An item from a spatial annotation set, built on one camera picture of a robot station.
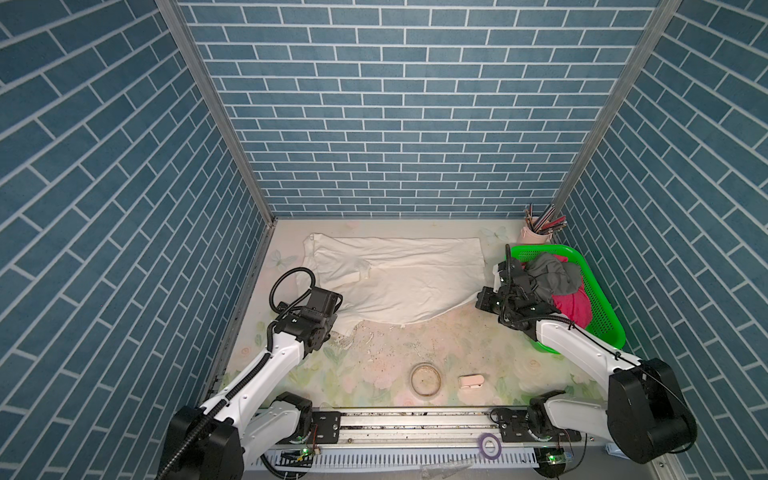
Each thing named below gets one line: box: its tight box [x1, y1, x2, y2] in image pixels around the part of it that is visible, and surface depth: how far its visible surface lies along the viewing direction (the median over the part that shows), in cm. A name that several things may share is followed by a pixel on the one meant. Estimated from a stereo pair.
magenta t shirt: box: [552, 254, 593, 329], surface depth 87 cm
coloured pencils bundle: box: [525, 203, 568, 235], surface depth 107 cm
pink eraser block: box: [458, 374, 485, 389], surface depth 81 cm
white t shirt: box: [297, 234, 486, 336], surface depth 107 cm
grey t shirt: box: [523, 252, 582, 301], surface depth 91 cm
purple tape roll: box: [478, 433, 502, 460], surface depth 72 cm
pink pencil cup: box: [517, 226, 552, 245], surface depth 107 cm
